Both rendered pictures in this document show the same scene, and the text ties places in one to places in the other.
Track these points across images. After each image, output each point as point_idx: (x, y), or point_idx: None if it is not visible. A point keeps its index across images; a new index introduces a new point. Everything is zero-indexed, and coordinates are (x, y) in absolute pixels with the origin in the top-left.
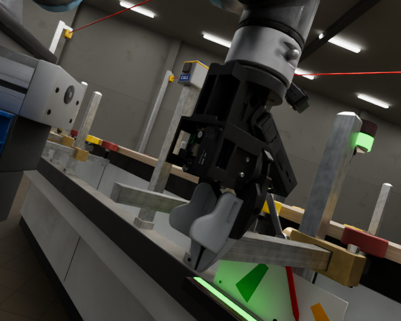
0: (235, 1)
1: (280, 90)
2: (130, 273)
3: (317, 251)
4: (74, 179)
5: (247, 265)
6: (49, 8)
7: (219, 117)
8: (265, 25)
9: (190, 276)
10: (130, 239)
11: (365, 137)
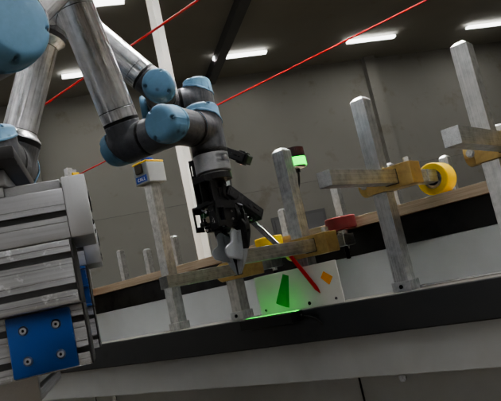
0: None
1: (227, 173)
2: (194, 375)
3: (301, 241)
4: None
5: (276, 284)
6: None
7: (209, 200)
8: (206, 151)
9: None
10: (177, 343)
11: (297, 158)
